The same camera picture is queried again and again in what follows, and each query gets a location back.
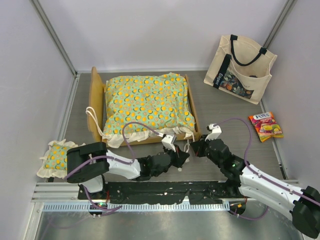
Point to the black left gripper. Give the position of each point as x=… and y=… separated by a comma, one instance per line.
x=180, y=156

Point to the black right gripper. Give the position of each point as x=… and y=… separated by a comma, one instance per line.
x=198, y=146

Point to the lemon print pet mattress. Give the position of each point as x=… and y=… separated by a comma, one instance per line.
x=137, y=107

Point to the wooden pet bed frame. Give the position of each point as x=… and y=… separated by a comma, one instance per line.
x=96, y=108

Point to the small lemon print pillow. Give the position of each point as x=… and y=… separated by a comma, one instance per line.
x=54, y=161

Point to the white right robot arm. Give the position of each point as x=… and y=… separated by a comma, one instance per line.
x=300, y=205

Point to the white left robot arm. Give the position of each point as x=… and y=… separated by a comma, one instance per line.
x=87, y=164

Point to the Fox's candy packet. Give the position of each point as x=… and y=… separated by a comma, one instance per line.
x=266, y=126

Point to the beige canvas tote bag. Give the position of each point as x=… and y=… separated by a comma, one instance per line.
x=241, y=68

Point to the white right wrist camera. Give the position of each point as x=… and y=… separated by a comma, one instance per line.
x=214, y=131

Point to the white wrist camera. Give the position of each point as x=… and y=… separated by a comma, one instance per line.
x=214, y=131
x=168, y=142

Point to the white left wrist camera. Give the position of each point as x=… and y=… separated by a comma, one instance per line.
x=168, y=142

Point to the aluminium rail with cable duct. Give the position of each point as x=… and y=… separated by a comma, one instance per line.
x=67, y=197

